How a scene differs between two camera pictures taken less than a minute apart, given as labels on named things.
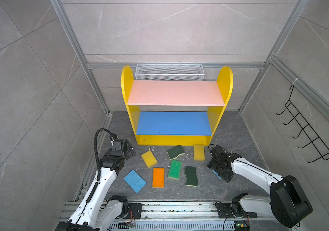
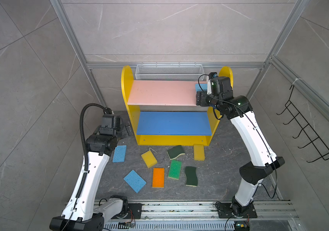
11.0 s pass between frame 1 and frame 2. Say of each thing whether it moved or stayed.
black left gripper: moved
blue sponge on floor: stayed
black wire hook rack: stayed
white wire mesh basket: stayed
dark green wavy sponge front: stayed
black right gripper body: moved
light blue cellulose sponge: moved
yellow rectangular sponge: stayed
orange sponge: stayed
